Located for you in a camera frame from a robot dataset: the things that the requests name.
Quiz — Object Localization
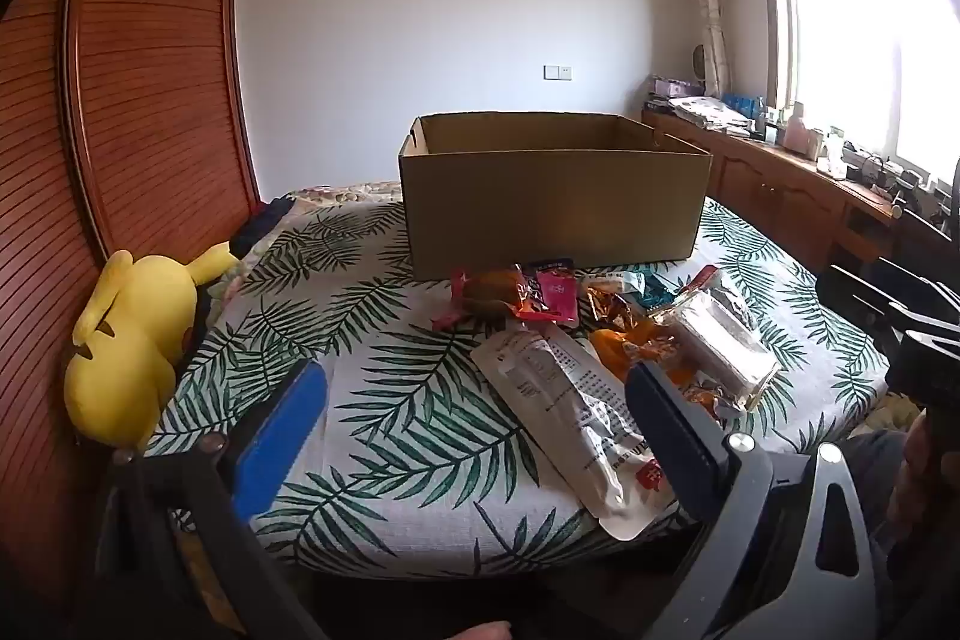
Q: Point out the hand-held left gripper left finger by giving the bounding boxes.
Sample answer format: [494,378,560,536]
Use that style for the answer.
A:
[94,359,331,640]

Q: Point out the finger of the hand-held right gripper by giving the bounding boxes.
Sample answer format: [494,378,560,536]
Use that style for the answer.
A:
[874,256,960,327]
[816,263,920,348]

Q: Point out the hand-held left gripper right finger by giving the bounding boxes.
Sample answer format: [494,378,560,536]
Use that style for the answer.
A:
[625,359,882,640]

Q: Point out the white packet with orange print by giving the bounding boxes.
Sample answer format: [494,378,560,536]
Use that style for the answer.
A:
[591,323,696,387]

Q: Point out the large white snack packet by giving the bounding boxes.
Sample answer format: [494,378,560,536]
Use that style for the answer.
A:
[471,325,680,542]

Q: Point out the clear white snack packet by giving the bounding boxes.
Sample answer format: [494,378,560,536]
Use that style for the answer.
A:
[649,291,782,412]

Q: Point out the pink snack packet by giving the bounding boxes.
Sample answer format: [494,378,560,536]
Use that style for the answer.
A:
[534,257,580,327]

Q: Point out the red-wrapped bread snack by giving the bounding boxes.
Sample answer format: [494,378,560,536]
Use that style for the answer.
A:
[431,265,552,333]

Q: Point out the brown cardboard box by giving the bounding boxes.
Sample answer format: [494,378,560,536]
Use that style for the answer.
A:
[398,113,713,281]

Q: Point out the person's right hand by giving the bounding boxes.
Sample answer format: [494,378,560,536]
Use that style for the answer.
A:
[889,415,940,536]

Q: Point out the leaf print bed sheet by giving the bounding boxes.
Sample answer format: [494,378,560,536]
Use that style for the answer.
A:
[142,190,893,581]

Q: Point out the person's grey clothing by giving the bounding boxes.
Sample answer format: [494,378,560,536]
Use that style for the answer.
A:
[836,428,916,540]

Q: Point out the silver snack packet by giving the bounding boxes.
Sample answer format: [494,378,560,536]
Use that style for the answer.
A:
[709,284,756,327]

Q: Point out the wooden cabinet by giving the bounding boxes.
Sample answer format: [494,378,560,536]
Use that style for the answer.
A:
[643,107,905,274]

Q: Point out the red snack packet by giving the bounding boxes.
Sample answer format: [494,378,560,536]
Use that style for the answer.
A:
[675,265,721,310]

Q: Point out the teal snack packet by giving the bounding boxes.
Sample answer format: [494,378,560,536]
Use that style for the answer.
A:
[622,271,676,311]

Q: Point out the pink kettle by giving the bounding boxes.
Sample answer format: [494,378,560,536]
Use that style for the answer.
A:
[782,102,826,159]

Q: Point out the small white snack packet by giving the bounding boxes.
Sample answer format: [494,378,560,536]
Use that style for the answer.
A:
[581,271,644,296]

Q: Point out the yellow plush toy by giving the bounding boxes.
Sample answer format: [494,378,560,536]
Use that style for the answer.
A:
[64,241,241,453]

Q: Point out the dark clothes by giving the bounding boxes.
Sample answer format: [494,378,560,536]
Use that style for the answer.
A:
[227,197,295,259]

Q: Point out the folded patterned cloth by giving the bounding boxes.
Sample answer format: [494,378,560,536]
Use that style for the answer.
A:
[667,95,756,133]

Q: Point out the floral quilt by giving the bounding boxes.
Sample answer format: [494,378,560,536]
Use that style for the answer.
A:
[285,181,406,208]

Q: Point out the purple box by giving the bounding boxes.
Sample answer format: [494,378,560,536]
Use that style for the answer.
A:
[649,76,706,101]

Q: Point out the wooden frame window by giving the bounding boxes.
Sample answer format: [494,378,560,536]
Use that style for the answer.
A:
[748,0,960,195]

